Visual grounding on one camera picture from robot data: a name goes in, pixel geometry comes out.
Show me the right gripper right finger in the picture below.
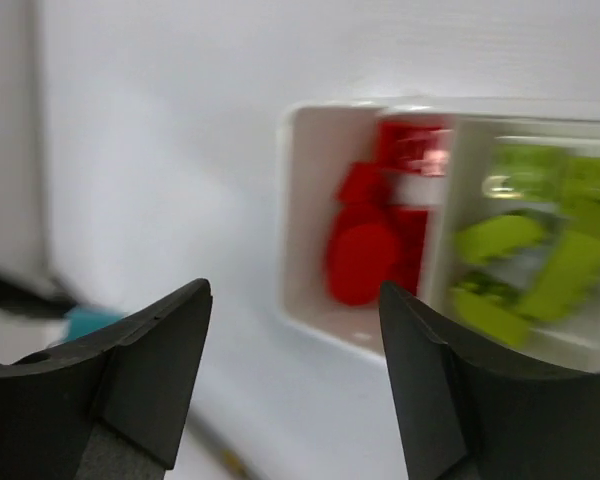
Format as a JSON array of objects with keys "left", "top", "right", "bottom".
[{"left": 379, "top": 282, "right": 600, "bottom": 479}]

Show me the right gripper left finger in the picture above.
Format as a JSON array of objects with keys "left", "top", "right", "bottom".
[{"left": 0, "top": 279, "right": 213, "bottom": 479}]

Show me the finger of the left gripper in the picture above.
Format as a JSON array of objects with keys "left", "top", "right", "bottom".
[{"left": 0, "top": 270, "right": 79, "bottom": 319}]

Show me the green long lego brick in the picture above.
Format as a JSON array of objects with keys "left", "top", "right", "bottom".
[{"left": 516, "top": 231, "right": 600, "bottom": 323}]

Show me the white divided sorting tray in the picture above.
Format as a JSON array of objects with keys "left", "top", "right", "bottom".
[{"left": 277, "top": 97, "right": 600, "bottom": 356}]

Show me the long red lego brick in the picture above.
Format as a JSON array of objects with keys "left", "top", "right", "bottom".
[{"left": 389, "top": 206, "right": 429, "bottom": 295}]

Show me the red flower oval lego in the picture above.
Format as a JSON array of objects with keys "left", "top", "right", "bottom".
[{"left": 324, "top": 204, "right": 400, "bottom": 306}]

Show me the small red lego brick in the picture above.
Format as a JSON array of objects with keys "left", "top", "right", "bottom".
[{"left": 335, "top": 162, "right": 390, "bottom": 204}]

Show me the red top lego brick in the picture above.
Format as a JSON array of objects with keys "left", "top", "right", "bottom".
[{"left": 374, "top": 120, "right": 451, "bottom": 177}]

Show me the small green lego brick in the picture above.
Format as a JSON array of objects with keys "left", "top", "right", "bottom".
[{"left": 452, "top": 290, "right": 531, "bottom": 347}]

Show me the green square lego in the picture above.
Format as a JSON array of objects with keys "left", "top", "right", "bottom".
[
  {"left": 455, "top": 214, "right": 547, "bottom": 266},
  {"left": 560, "top": 156, "right": 600, "bottom": 240}
]

